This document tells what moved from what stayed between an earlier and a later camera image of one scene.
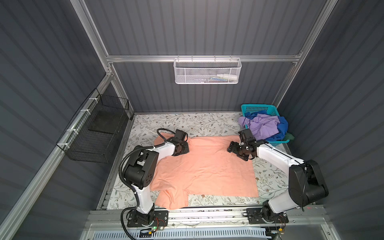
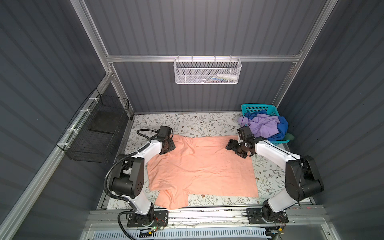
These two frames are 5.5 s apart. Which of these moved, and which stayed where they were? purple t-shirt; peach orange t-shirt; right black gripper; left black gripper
Moved: left black gripper
Stayed: purple t-shirt; peach orange t-shirt; right black gripper
